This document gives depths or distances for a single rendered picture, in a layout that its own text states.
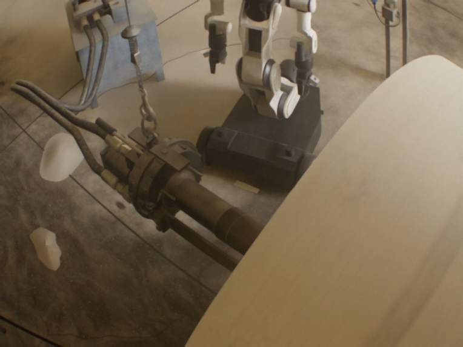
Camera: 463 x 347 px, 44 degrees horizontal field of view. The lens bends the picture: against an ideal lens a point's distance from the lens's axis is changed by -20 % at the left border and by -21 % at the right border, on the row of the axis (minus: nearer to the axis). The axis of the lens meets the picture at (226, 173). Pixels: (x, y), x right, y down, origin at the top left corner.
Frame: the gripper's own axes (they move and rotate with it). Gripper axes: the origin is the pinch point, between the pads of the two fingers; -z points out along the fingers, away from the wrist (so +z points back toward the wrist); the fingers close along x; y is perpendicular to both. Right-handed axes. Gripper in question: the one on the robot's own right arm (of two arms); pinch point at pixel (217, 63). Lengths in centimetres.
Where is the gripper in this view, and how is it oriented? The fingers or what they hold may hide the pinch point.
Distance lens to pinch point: 331.2
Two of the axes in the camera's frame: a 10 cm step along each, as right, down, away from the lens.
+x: -4.4, 5.7, -7.0
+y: 9.0, 2.6, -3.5
